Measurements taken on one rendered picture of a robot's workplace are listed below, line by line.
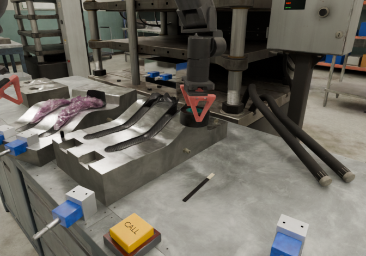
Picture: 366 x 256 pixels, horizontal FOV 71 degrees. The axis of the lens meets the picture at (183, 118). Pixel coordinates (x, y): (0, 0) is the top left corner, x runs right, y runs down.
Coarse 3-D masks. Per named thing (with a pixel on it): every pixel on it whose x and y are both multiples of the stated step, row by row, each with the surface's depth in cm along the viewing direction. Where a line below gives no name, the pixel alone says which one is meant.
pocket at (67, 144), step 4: (68, 140) 72; (72, 140) 73; (76, 140) 72; (60, 144) 70; (64, 144) 71; (68, 144) 72; (72, 144) 73; (76, 144) 73; (80, 144) 72; (60, 148) 70; (64, 148) 72; (68, 148) 73; (64, 152) 69
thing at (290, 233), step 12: (288, 216) 50; (276, 228) 48; (288, 228) 47; (300, 228) 47; (276, 240) 46; (288, 240) 46; (300, 240) 46; (276, 252) 45; (288, 252) 44; (300, 252) 47
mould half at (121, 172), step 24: (120, 120) 86; (144, 120) 82; (96, 144) 69; (144, 144) 71; (168, 144) 71; (192, 144) 79; (72, 168) 68; (96, 168) 59; (120, 168) 60; (144, 168) 66; (168, 168) 73; (96, 192) 61; (120, 192) 62
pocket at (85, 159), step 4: (92, 152) 66; (96, 152) 66; (84, 156) 65; (88, 156) 66; (92, 156) 66; (96, 156) 66; (100, 156) 65; (80, 160) 64; (84, 160) 65; (88, 160) 66; (92, 160) 67; (96, 160) 67; (84, 164) 63; (88, 168) 61
